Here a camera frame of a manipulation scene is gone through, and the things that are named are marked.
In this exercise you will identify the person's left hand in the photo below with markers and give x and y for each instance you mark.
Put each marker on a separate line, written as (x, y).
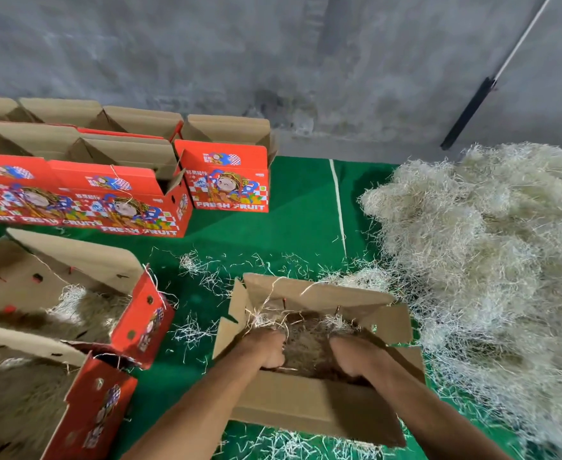
(262, 348)

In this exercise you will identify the person's left forearm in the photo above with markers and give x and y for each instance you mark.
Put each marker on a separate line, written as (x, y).
(195, 412)

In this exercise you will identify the person's right hand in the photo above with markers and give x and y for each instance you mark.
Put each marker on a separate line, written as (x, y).
(359, 359)

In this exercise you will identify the white pole with black grip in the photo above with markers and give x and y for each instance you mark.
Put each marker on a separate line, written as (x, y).
(468, 115)

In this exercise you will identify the person's right forearm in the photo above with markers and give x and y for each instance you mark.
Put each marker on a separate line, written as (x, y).
(439, 417)

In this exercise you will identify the pile of shredded paper filler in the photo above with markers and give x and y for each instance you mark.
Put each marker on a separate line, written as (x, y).
(492, 254)

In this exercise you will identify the group of red fruit boxes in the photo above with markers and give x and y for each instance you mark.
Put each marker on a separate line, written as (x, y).
(118, 163)

